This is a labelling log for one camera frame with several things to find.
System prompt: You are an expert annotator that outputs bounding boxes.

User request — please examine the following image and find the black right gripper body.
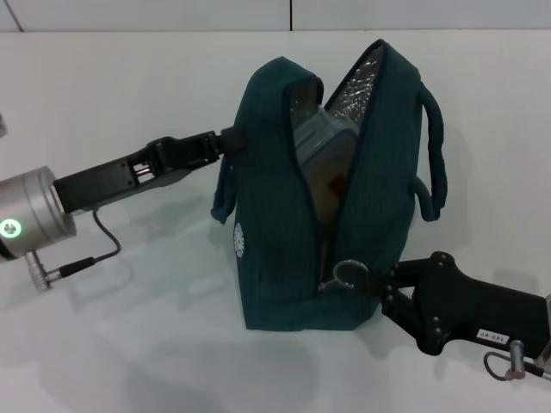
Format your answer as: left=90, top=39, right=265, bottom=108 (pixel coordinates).
left=412, top=252, right=551, bottom=359

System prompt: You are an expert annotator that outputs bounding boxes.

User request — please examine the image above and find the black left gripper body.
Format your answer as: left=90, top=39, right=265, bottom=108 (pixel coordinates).
left=53, top=135, right=197, bottom=217

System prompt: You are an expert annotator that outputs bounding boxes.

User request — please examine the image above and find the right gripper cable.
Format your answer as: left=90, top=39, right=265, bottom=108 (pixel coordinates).
left=483, top=339, right=551, bottom=383

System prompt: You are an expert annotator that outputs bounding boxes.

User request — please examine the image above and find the dark teal insulated lunch bag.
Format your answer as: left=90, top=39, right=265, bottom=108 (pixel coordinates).
left=210, top=39, right=448, bottom=332

